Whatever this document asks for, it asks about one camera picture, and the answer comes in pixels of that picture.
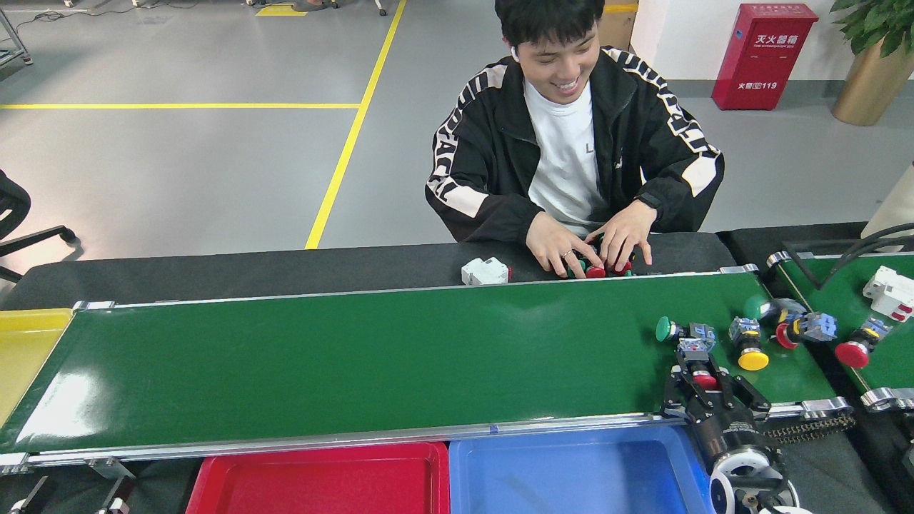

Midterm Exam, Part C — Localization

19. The red fire extinguisher cabinet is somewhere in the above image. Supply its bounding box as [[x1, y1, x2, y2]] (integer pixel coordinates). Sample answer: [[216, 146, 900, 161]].
[[712, 3, 820, 111]]

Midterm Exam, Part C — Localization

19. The yellow push button switch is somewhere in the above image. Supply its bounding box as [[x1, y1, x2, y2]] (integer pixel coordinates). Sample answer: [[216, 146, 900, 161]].
[[728, 318, 770, 372]]

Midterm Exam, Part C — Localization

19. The person's right hand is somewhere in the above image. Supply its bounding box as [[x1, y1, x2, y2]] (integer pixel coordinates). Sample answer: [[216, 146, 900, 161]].
[[526, 212, 604, 279]]

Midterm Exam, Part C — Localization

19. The green feeder conveyor belt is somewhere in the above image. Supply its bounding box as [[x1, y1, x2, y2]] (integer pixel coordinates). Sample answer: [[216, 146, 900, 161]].
[[766, 250, 914, 413]]

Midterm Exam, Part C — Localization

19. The red plastic tray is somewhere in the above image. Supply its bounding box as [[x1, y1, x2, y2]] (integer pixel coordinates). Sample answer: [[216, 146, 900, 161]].
[[186, 441, 451, 514]]

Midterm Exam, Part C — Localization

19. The person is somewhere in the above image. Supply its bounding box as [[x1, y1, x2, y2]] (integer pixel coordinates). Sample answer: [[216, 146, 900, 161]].
[[425, 0, 725, 279]]

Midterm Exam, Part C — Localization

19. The black cable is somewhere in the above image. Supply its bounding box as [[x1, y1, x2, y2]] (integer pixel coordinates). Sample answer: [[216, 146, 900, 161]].
[[782, 223, 914, 290]]

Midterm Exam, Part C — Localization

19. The potted plant gold pot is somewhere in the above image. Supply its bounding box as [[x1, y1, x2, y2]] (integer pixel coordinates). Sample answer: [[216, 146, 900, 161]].
[[828, 0, 914, 127]]

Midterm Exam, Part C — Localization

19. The person's left hand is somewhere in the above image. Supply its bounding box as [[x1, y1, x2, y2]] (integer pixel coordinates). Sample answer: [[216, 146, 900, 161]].
[[586, 200, 658, 272]]

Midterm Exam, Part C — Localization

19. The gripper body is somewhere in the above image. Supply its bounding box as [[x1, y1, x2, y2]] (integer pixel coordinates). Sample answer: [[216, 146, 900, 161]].
[[689, 410, 759, 461]]

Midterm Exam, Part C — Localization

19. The long green conveyor belt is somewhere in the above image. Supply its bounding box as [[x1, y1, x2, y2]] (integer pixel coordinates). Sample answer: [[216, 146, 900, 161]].
[[0, 264, 855, 475]]

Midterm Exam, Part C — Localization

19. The black office chair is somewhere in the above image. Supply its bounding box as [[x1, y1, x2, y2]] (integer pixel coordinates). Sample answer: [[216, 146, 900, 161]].
[[0, 170, 77, 285]]

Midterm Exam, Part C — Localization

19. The brown cardboard box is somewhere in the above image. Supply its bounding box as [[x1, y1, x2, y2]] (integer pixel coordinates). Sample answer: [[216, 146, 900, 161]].
[[598, 0, 638, 52]]

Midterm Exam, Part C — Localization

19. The black drive chain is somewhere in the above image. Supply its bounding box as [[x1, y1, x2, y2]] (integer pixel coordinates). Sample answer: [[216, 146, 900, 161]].
[[768, 413, 856, 445]]

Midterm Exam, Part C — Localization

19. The yellow plastic bin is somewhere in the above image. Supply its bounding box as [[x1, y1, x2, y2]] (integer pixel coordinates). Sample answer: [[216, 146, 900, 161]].
[[0, 308, 74, 428]]

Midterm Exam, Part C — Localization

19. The white circuit breaker block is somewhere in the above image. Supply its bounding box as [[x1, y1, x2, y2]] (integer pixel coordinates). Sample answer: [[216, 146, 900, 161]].
[[863, 266, 914, 322], [461, 257, 512, 286]]

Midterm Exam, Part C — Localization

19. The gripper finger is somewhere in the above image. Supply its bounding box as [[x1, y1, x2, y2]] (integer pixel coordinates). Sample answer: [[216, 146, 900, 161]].
[[662, 364, 708, 425], [714, 368, 772, 429], [11, 477, 52, 514], [96, 475, 135, 514]]

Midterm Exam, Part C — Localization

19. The blue plastic tray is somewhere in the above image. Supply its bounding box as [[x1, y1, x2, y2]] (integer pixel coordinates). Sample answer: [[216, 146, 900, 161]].
[[448, 425, 718, 514]]

